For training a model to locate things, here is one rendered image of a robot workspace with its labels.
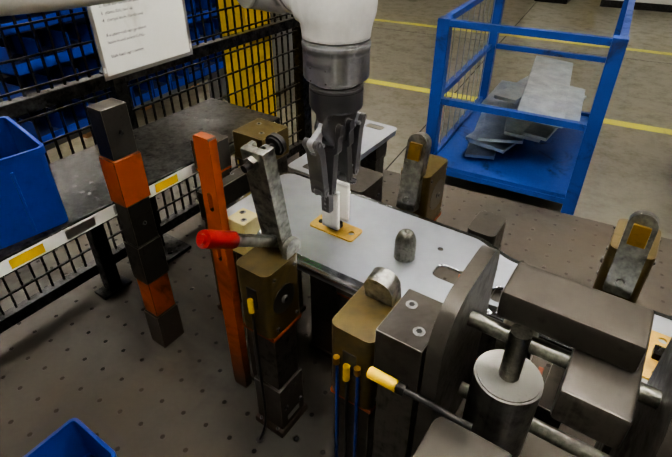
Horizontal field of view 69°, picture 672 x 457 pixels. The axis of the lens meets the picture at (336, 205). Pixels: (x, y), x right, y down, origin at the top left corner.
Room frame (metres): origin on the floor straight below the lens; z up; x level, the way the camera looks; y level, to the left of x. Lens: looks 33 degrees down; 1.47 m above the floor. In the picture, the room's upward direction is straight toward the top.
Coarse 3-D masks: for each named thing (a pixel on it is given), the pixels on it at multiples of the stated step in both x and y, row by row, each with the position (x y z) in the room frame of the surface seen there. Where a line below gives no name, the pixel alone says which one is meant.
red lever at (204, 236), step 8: (200, 232) 0.44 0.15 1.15; (208, 232) 0.44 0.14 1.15; (216, 232) 0.45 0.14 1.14; (224, 232) 0.46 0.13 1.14; (232, 232) 0.47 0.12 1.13; (200, 240) 0.43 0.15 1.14; (208, 240) 0.43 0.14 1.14; (216, 240) 0.44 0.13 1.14; (224, 240) 0.45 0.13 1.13; (232, 240) 0.46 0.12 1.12; (240, 240) 0.47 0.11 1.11; (248, 240) 0.48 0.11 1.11; (256, 240) 0.49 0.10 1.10; (264, 240) 0.51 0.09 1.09; (272, 240) 0.52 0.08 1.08; (208, 248) 0.43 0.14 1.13; (216, 248) 0.44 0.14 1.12; (224, 248) 0.45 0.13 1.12; (232, 248) 0.46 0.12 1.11
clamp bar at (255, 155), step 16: (256, 144) 0.53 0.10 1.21; (272, 144) 0.54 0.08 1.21; (256, 160) 0.51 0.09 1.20; (272, 160) 0.51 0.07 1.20; (256, 176) 0.51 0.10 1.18; (272, 176) 0.51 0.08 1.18; (256, 192) 0.52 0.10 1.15; (272, 192) 0.51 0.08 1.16; (256, 208) 0.53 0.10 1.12; (272, 208) 0.51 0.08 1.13; (272, 224) 0.52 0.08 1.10; (288, 224) 0.53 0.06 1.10
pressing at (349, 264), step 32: (288, 192) 0.77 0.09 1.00; (352, 192) 0.77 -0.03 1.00; (352, 224) 0.67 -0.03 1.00; (384, 224) 0.67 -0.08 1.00; (416, 224) 0.67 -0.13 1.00; (320, 256) 0.58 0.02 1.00; (352, 256) 0.58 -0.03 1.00; (384, 256) 0.58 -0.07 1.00; (416, 256) 0.58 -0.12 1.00; (448, 256) 0.58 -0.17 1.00; (352, 288) 0.51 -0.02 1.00; (416, 288) 0.51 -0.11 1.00; (448, 288) 0.51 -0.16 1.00
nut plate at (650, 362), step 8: (656, 336) 0.42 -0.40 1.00; (664, 336) 0.42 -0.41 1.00; (656, 344) 0.40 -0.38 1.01; (664, 344) 0.41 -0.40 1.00; (648, 352) 0.40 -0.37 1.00; (656, 352) 0.39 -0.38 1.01; (648, 360) 0.39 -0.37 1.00; (656, 360) 0.39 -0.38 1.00; (648, 368) 0.37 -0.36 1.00; (648, 376) 0.36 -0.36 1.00
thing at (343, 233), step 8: (320, 216) 0.68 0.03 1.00; (312, 224) 0.66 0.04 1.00; (320, 224) 0.66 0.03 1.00; (344, 224) 0.66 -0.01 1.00; (328, 232) 0.64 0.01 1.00; (336, 232) 0.64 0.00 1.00; (344, 232) 0.64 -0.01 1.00; (352, 232) 0.64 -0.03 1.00; (360, 232) 0.64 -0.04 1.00; (352, 240) 0.62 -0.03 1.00
